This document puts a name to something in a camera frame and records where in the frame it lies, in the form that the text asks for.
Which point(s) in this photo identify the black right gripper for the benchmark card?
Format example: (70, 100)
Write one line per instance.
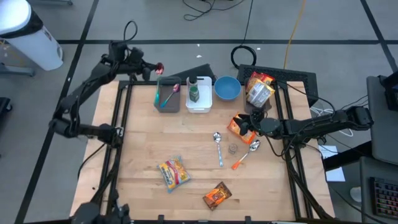
(269, 126)

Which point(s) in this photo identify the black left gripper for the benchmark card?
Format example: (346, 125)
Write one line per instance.
(139, 65)

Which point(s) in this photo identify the orange noodle packet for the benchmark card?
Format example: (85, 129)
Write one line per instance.
(234, 127)

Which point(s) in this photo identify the red yellow noodle packet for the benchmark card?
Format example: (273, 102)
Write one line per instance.
(258, 77)

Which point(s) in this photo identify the green lid glass jar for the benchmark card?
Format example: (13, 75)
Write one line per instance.
(194, 95)

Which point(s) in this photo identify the blue yellow noodle packet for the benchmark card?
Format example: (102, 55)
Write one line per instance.
(174, 174)

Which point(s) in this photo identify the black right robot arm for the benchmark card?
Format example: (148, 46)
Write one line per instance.
(311, 126)

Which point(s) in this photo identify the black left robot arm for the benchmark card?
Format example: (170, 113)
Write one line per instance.
(79, 95)

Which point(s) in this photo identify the small cork glass jar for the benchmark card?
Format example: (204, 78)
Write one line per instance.
(233, 148)

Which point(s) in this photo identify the silver metal spoon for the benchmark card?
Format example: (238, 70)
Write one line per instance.
(217, 137)

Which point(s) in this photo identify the blue bowl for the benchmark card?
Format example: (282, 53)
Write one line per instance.
(227, 88)

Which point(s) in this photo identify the white plastic bin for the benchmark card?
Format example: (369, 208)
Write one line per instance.
(205, 99)

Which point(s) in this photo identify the black flat panel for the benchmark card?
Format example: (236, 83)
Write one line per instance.
(199, 71)

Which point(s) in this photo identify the black perforated metal panel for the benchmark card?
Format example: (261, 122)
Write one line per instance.
(289, 74)

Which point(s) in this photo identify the brown orange foil pouch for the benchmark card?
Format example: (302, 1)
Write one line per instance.
(217, 196)

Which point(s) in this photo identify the white paper sheet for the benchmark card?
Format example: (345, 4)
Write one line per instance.
(334, 174)

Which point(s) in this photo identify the white trash can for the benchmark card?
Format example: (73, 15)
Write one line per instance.
(37, 49)

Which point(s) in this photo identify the white computer mouse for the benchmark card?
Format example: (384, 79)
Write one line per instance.
(356, 194)

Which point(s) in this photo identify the grey metal floor foot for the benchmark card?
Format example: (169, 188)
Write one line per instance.
(15, 71)

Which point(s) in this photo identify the grey desk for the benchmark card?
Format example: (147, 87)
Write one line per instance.
(365, 186)

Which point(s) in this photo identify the grey cabinet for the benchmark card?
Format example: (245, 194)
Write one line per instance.
(382, 130)

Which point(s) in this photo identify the black floor object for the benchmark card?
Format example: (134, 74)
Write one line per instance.
(4, 105)

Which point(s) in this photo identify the black electronic device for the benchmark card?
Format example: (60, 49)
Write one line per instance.
(392, 93)

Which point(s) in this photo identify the backlit computer keyboard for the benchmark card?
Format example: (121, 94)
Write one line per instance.
(385, 199)

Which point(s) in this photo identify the black aluminium table frame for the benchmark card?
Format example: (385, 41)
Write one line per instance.
(130, 83)

